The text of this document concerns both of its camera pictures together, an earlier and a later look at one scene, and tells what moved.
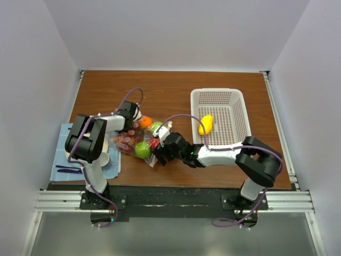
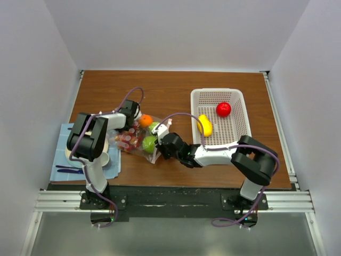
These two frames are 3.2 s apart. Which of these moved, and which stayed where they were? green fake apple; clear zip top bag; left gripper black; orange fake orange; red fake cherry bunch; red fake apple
Moved: red fake apple; green fake apple
Stayed: orange fake orange; left gripper black; red fake cherry bunch; clear zip top bag
